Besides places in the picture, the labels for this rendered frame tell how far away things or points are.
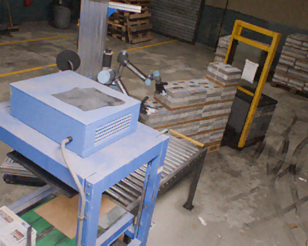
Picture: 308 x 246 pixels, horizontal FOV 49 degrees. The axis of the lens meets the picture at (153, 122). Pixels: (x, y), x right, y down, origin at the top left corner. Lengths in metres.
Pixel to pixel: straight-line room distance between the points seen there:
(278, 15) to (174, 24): 3.38
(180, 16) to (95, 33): 8.37
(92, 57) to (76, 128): 1.86
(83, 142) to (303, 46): 7.51
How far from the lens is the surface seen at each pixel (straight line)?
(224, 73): 4.65
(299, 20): 10.40
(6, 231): 2.08
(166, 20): 11.94
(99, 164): 1.72
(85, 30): 3.44
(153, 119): 4.01
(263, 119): 5.51
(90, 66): 3.53
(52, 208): 2.57
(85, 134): 1.68
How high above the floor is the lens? 2.54
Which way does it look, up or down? 27 degrees down
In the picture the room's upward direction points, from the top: 11 degrees clockwise
